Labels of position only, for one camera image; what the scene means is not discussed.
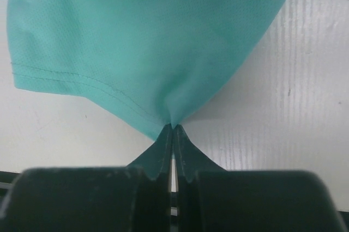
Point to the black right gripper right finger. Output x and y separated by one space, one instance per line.
210 198

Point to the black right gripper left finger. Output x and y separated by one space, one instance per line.
136 197

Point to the teal t shirt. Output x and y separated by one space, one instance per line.
149 62

